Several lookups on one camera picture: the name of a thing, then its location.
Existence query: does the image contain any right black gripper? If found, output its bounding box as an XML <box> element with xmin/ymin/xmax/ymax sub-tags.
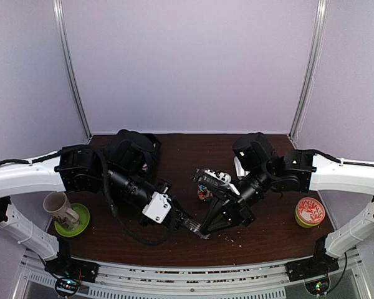
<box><xmin>199</xmin><ymin>164</ymin><xmax>273</xmax><ymax>235</ymax></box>

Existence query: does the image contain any clear plastic jar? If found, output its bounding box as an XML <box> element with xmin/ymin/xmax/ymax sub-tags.
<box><xmin>198</xmin><ymin>185</ymin><xmax>213</xmax><ymax>202</ymax></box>

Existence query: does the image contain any metal scoop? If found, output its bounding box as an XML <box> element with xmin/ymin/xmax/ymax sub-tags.
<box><xmin>234</xmin><ymin>157</ymin><xmax>247</xmax><ymax>179</ymax></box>

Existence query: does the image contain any clear plastic jar lid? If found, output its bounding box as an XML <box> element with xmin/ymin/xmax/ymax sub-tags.
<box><xmin>182</xmin><ymin>218</ymin><xmax>209</xmax><ymax>240</ymax></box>

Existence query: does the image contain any black three-compartment candy bin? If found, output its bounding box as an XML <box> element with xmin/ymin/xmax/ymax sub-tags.
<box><xmin>143</xmin><ymin>133</ymin><xmax>162</xmax><ymax>180</ymax></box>

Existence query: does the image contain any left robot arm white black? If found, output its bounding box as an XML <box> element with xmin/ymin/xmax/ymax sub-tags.
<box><xmin>0</xmin><ymin>129</ymin><xmax>191</xmax><ymax>277</ymax></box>

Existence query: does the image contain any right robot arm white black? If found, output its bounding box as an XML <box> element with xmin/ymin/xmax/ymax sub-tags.
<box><xmin>194</xmin><ymin>133</ymin><xmax>374</xmax><ymax>275</ymax></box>

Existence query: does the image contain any green saucer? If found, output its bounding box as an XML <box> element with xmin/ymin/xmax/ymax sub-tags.
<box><xmin>54</xmin><ymin>203</ymin><xmax>90</xmax><ymax>237</ymax></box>

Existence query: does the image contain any green tin orange patterned lid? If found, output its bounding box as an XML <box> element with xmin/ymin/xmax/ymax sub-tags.
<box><xmin>295</xmin><ymin>197</ymin><xmax>326</xmax><ymax>229</ymax></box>

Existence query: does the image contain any beige ceramic mug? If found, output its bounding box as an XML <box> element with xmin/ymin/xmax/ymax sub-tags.
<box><xmin>43</xmin><ymin>192</ymin><xmax>80</xmax><ymax>230</ymax></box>

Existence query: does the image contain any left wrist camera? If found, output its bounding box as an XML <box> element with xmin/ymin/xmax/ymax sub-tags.
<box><xmin>142</xmin><ymin>192</ymin><xmax>171</xmax><ymax>224</ymax></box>

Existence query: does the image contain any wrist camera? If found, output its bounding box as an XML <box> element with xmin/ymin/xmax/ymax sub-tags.
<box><xmin>192</xmin><ymin>168</ymin><xmax>231</xmax><ymax>190</ymax></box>
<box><xmin>142</xmin><ymin>192</ymin><xmax>171</xmax><ymax>224</ymax></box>

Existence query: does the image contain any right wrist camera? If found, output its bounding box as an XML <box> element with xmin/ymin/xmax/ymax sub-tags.
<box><xmin>192</xmin><ymin>168</ymin><xmax>231</xmax><ymax>190</ymax></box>

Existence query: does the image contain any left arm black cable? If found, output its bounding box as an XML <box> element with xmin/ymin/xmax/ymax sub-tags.
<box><xmin>0</xmin><ymin>148</ymin><xmax>178</xmax><ymax>247</ymax></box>

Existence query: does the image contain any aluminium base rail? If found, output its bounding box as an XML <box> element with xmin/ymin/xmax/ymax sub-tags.
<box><xmin>9</xmin><ymin>247</ymin><xmax>374</xmax><ymax>298</ymax></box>

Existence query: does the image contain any right aluminium frame post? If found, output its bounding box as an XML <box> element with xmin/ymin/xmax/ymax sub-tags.
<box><xmin>289</xmin><ymin>0</ymin><xmax>328</xmax><ymax>146</ymax></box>

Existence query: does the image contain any aluminium frame post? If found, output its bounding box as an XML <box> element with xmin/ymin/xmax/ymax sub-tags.
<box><xmin>289</xmin><ymin>0</ymin><xmax>328</xmax><ymax>146</ymax></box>
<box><xmin>52</xmin><ymin>0</ymin><xmax>92</xmax><ymax>141</ymax></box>

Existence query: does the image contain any left aluminium frame post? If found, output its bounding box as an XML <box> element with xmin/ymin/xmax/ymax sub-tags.
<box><xmin>52</xmin><ymin>0</ymin><xmax>92</xmax><ymax>141</ymax></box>

